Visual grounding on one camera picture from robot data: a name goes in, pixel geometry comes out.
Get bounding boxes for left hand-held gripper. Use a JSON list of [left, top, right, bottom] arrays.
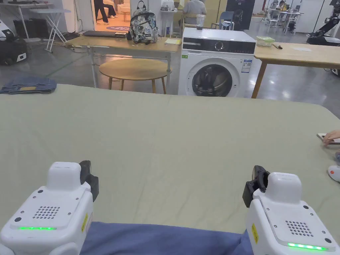
[[0, 160, 99, 255]]

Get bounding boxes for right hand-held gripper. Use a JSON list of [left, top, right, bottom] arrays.
[[242, 165, 340, 255]]

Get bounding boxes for bed with pale green sheet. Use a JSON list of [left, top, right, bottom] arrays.
[[0, 83, 340, 255]]

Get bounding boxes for folded blue jeans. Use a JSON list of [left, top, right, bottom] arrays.
[[0, 76, 58, 95]]

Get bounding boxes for blue garment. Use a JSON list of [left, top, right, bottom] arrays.
[[79, 221, 252, 255]]

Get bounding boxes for round wooden table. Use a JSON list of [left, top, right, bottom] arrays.
[[99, 58, 173, 94]]

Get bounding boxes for long wooden table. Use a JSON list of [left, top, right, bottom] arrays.
[[251, 36, 340, 99]]

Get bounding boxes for white washing machine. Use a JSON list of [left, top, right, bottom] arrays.
[[178, 14, 257, 98]]

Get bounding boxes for wooden desk with backpack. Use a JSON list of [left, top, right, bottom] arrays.
[[65, 0, 183, 88]]

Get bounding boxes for black and white robot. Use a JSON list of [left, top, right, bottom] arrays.
[[0, 19, 29, 66]]

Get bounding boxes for white folding table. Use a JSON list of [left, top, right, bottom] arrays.
[[29, 8, 72, 53]]

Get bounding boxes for blue chair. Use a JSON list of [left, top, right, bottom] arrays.
[[211, 11, 235, 31]]

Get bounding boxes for group of people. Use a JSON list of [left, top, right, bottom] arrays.
[[265, 0, 304, 36], [94, 0, 118, 25]]

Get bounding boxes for white desk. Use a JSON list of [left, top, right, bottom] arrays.
[[0, 2, 54, 40]]

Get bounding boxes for white side table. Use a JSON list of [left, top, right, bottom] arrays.
[[160, 0, 184, 38]]

